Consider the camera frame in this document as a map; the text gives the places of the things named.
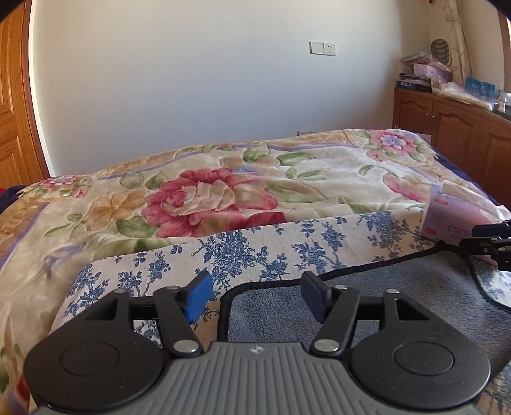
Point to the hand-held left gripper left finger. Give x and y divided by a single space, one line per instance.
199 298

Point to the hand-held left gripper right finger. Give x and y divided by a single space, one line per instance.
314 298

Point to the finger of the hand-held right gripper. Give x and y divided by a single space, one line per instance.
485 246
491 229

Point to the grey towel with black edge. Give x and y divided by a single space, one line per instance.
399 291

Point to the pink tissue pack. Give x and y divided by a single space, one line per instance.
455 215

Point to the blue floral pillow cover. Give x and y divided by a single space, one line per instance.
279 247

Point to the floral plush blanket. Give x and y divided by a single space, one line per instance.
199 191

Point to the wooden cabinet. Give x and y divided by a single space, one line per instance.
451 123

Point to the clear plastic bag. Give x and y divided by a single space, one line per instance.
459 92

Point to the blue box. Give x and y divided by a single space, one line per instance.
480 87

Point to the stack of books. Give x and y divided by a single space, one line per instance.
413 83

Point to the pile of pink packets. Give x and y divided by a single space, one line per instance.
429 70

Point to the wooden door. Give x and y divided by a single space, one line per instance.
16 99

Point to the white wall switch socket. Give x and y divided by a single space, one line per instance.
322 48

